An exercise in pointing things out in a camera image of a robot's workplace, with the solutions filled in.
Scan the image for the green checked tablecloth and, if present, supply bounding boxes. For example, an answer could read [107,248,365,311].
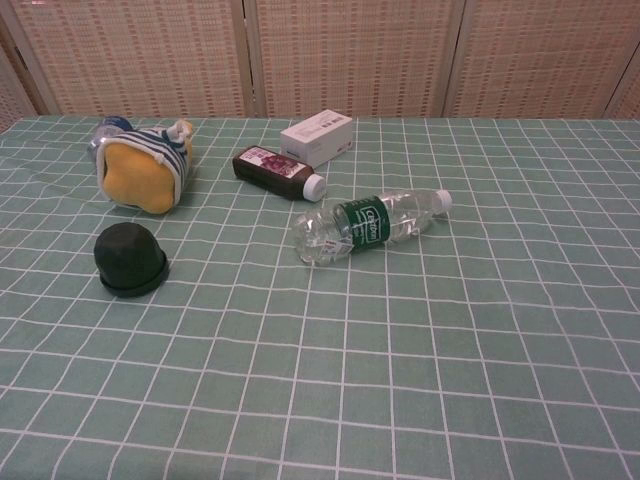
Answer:
[0,115,640,480]

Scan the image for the dark green bowl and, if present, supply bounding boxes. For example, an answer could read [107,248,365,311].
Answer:
[94,222,167,291]

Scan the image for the brown bottle with white cap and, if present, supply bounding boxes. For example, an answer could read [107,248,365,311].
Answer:
[231,144,328,204]

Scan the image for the woven folding screen panel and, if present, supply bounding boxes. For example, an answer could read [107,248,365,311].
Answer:
[603,64,640,121]
[244,0,466,119]
[0,9,56,132]
[0,0,256,119]
[444,0,640,120]

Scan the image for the blue soda can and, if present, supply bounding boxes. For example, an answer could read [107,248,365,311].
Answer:
[89,115,134,161]

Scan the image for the clear green-label water bottle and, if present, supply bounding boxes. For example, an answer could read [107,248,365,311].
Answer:
[291,188,454,268]

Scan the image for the white carton box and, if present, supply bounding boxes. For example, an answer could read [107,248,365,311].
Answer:
[279,108,355,169]

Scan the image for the yellow striped plush toy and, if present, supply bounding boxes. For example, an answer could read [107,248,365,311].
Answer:
[95,118,195,216]

